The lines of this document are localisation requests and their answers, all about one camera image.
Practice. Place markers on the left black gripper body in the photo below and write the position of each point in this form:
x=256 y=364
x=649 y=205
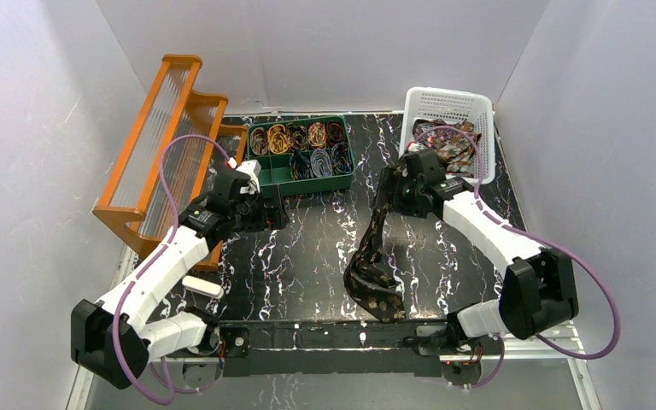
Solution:
x=274 y=213

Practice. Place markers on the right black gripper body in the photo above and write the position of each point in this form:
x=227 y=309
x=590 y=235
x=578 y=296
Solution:
x=388 y=189

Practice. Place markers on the white plastic basket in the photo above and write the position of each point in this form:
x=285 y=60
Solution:
x=453 y=107

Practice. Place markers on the dark floral tie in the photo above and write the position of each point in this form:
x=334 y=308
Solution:
x=372 y=288

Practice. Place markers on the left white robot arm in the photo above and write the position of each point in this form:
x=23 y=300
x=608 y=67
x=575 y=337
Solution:
x=113 y=337

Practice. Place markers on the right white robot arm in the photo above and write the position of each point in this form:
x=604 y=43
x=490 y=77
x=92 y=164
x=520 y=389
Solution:
x=538 y=285

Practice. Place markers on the patterned ties in basket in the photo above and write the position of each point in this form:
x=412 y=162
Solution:
x=449 y=141

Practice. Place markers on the dark multicolour rolled tie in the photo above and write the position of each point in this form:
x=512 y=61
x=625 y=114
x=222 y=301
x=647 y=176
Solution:
x=300 y=165

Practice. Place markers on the green compartment tray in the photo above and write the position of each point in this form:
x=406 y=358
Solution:
x=275 y=169

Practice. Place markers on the yellow rolled tie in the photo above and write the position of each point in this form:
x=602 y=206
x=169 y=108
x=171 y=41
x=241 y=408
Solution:
x=278 y=140

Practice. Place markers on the light blue rolled tie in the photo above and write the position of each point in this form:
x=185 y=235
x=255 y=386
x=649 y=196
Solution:
x=320 y=163

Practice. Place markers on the dark brown rolled tie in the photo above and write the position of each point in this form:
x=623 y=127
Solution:
x=298 y=137

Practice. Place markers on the dark blue rolled tie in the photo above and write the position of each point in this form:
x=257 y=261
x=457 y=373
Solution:
x=341 y=159

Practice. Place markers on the orange rolled tie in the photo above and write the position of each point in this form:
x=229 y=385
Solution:
x=317 y=135

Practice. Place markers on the dark red rolled tie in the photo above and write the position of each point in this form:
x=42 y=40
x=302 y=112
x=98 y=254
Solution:
x=335 y=133

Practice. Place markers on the white oblong object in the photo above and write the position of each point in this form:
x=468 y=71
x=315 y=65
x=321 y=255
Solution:
x=203 y=287

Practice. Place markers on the orange wooden rack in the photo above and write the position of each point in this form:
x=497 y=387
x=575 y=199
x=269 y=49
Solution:
x=171 y=153

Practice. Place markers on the black base bar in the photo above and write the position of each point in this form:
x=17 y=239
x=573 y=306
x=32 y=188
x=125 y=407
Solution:
x=325 y=347

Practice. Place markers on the aluminium rail frame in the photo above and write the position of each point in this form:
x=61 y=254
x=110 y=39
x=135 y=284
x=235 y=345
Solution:
x=461 y=366

